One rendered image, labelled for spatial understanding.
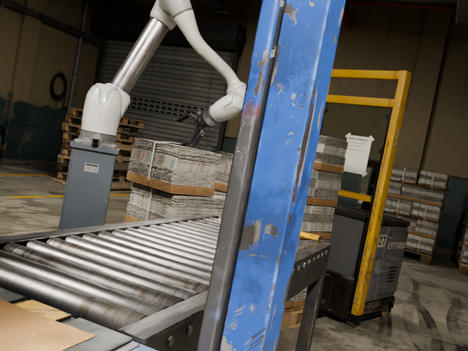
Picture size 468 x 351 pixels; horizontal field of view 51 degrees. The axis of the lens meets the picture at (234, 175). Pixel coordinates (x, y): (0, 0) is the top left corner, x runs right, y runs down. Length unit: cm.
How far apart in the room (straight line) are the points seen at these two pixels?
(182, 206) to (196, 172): 18
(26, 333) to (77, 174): 151
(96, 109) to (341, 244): 236
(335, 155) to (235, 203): 283
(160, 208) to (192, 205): 16
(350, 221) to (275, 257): 335
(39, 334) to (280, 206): 38
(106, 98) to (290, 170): 172
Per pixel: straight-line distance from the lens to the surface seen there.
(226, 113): 231
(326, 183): 335
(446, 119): 923
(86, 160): 221
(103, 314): 88
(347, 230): 392
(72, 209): 224
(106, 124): 222
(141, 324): 82
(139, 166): 258
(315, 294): 200
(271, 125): 57
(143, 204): 260
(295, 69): 57
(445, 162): 916
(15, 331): 76
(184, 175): 241
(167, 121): 1062
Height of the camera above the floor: 110
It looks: 3 degrees down
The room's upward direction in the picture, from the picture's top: 11 degrees clockwise
